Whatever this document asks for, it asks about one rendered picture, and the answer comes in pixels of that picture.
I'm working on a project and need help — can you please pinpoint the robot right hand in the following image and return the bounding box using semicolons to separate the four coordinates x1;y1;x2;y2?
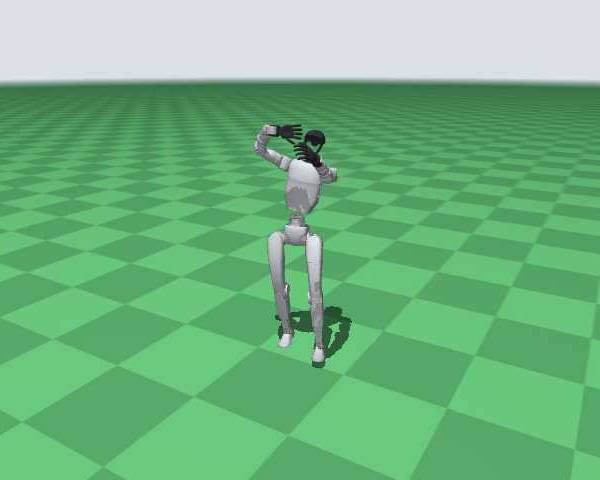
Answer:
269;124;303;144

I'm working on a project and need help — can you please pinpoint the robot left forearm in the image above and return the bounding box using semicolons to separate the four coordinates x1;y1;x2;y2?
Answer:
313;156;334;179

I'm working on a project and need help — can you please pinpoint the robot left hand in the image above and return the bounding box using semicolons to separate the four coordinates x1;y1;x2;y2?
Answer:
293;142;322;167

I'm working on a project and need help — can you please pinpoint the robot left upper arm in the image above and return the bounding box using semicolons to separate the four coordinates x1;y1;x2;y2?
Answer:
319;168;337;184

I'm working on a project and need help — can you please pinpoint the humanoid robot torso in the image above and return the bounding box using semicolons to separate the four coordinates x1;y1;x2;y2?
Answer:
284;156;324;246

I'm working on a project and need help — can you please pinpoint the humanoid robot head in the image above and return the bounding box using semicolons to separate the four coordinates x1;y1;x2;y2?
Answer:
302;130;325;164

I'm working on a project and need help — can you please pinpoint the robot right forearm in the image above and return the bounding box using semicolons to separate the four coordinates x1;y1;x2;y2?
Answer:
256;125;276;145

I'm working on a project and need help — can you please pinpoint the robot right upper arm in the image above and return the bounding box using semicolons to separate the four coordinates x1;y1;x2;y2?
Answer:
253;141;292;172

